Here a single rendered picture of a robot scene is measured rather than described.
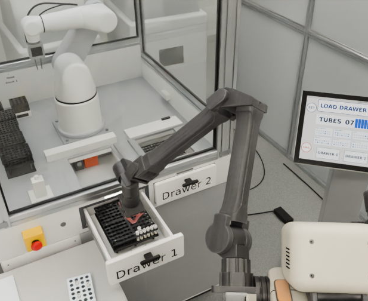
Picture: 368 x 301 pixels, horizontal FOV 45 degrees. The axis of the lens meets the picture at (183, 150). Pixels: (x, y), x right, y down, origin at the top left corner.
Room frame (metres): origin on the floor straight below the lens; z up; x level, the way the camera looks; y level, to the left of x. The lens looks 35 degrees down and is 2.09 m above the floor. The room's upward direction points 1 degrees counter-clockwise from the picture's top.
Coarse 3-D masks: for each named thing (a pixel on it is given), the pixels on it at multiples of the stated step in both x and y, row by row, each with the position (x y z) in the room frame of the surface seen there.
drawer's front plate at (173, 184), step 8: (200, 168) 1.51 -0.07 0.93; (208, 168) 1.51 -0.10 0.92; (216, 168) 1.53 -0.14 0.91; (176, 176) 1.46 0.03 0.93; (184, 176) 1.46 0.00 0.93; (192, 176) 1.48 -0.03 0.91; (200, 176) 1.49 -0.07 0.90; (208, 176) 1.51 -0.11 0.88; (160, 184) 1.41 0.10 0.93; (168, 184) 1.42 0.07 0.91; (176, 184) 1.44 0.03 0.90; (200, 184) 1.49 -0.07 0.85; (208, 184) 1.51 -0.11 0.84; (160, 192) 1.41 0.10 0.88; (176, 192) 1.44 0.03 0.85; (184, 192) 1.46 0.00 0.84; (192, 192) 1.48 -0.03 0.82; (160, 200) 1.41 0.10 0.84; (168, 200) 1.42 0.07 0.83
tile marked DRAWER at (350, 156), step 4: (344, 152) 1.49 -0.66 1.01; (348, 152) 1.49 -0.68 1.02; (352, 152) 1.48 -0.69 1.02; (356, 152) 1.48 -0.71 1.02; (360, 152) 1.48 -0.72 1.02; (364, 152) 1.47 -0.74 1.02; (344, 156) 1.48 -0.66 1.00; (348, 156) 1.47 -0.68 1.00; (352, 156) 1.47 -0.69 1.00; (356, 156) 1.47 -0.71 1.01; (360, 156) 1.47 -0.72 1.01; (364, 156) 1.46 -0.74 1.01; (344, 160) 1.47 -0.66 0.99; (348, 160) 1.46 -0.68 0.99; (352, 160) 1.46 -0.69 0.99; (356, 160) 1.46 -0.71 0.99; (360, 160) 1.46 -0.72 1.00; (364, 160) 1.45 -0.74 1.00
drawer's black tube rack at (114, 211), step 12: (108, 204) 1.32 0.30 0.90; (96, 216) 1.28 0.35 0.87; (108, 216) 1.25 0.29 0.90; (120, 216) 1.25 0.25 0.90; (144, 216) 1.25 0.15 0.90; (108, 228) 1.19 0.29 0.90; (120, 228) 1.19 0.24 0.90; (132, 228) 1.19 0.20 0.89; (108, 240) 1.16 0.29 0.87; (132, 240) 1.15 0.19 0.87; (144, 240) 1.16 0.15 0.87
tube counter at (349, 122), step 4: (348, 120) 1.57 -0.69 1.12; (352, 120) 1.57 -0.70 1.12; (356, 120) 1.57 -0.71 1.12; (360, 120) 1.56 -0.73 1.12; (364, 120) 1.56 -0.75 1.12; (344, 124) 1.56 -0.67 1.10; (348, 124) 1.56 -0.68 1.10; (352, 124) 1.56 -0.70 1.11; (356, 124) 1.56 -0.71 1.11; (360, 124) 1.55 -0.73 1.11; (364, 124) 1.55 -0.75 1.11; (360, 128) 1.54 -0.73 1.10; (364, 128) 1.54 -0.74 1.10
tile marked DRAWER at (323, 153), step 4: (320, 148) 1.52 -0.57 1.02; (324, 148) 1.51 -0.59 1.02; (328, 148) 1.51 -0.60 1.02; (316, 152) 1.51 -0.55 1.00; (320, 152) 1.50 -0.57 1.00; (324, 152) 1.50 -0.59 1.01; (328, 152) 1.50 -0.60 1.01; (332, 152) 1.50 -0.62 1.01; (336, 152) 1.49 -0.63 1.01; (316, 156) 1.50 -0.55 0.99; (320, 156) 1.49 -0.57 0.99; (324, 156) 1.49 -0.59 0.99; (328, 156) 1.49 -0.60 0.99; (332, 156) 1.49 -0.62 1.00; (336, 156) 1.48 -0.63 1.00; (336, 160) 1.47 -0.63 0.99
